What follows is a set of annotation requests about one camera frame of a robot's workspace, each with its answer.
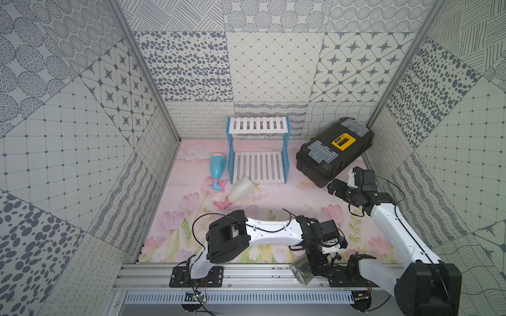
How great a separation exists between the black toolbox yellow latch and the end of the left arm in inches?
12.6

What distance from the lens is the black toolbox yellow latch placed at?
0.92m

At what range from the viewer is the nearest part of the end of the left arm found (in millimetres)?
571
